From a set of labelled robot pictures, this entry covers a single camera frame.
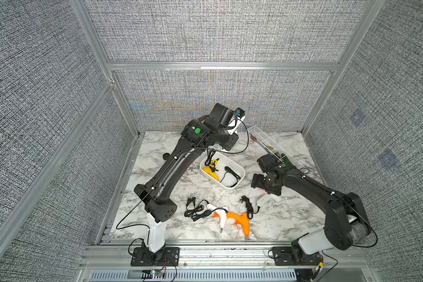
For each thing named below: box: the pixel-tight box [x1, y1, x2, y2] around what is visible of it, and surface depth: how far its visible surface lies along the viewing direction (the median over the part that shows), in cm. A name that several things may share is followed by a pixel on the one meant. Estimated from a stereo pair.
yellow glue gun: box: [202, 158, 220, 181], surface depth 97 cm
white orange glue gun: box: [206, 203, 228, 234], surface depth 85 cm
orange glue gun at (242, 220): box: [226, 212, 250, 237], surface depth 84 cm
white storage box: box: [199, 151, 247, 190], surface depth 100 cm
